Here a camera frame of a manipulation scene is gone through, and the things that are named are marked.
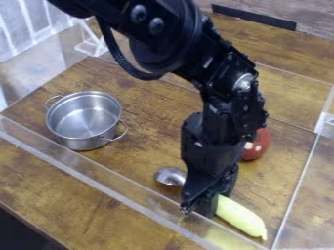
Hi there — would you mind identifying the small steel pot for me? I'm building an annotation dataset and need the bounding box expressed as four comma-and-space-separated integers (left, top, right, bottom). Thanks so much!
43, 91, 128, 151

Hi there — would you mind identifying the red toy mushroom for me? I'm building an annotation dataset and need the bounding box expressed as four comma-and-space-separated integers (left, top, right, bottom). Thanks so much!
241, 128, 271, 161

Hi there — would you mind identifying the clear acrylic triangle stand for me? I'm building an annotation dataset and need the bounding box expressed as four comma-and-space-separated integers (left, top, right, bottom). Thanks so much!
74, 21, 108, 57

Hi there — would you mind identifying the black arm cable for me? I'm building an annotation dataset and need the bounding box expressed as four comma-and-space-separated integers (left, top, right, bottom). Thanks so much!
94, 16, 166, 81

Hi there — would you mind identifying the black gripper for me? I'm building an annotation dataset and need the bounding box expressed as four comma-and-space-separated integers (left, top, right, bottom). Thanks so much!
180, 112, 245, 219

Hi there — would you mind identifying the black strip on table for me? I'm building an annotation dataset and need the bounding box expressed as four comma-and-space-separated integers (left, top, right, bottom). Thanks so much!
210, 4, 297, 31

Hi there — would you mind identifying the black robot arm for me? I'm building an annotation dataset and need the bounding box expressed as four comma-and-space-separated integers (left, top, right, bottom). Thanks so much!
46, 0, 267, 218

